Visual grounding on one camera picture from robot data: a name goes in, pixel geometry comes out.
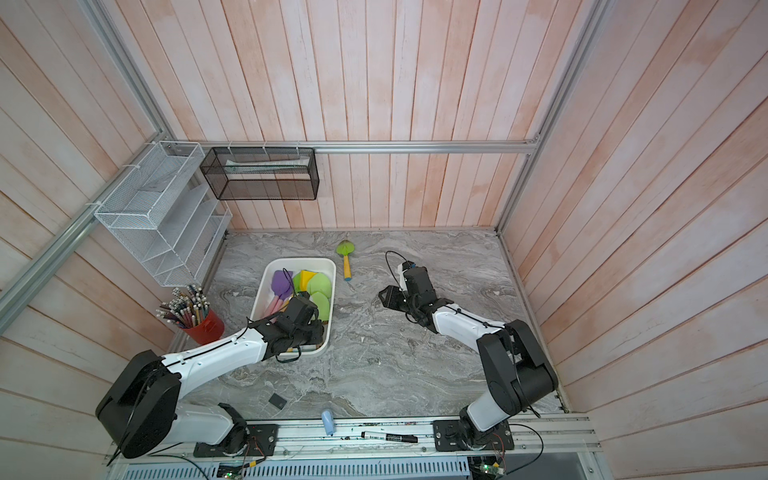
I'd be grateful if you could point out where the olive green pointed shovel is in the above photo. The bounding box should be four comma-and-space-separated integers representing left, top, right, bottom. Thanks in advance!
307, 273, 333, 298

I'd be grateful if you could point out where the green shovel yellow handle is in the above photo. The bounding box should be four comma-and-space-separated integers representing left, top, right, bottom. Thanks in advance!
336, 240, 355, 281

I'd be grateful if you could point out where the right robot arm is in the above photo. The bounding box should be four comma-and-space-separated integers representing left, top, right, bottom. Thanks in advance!
379, 260, 558, 451

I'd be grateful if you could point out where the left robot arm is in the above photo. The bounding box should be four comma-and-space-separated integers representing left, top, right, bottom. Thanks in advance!
95, 293, 324, 459

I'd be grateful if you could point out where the light green shovel wide blade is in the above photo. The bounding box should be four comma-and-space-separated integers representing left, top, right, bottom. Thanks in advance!
310, 292, 331, 322

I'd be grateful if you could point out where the purple shovel square blade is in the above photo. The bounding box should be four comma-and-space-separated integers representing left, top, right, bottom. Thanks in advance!
264, 269, 294, 316

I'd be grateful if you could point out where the white plastic storage box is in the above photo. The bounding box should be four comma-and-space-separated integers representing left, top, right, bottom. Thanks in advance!
250, 257, 337, 356

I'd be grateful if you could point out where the small black square piece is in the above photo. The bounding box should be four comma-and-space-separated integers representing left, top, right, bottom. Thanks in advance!
268, 393, 287, 410

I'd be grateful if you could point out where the light blue small cylinder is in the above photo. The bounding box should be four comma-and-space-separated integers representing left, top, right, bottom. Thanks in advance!
321, 409, 336, 436

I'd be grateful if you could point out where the red cup of pencils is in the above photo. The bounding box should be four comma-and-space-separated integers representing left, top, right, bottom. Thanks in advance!
156, 284, 225, 345

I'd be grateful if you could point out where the black marker pen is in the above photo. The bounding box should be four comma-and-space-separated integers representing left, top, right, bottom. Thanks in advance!
360, 431, 419, 444

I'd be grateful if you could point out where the black mesh wall basket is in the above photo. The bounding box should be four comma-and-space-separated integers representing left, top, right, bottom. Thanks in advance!
201, 146, 320, 201

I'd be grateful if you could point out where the white wire mesh shelf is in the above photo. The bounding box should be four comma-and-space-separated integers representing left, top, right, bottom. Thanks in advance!
95, 141, 232, 287

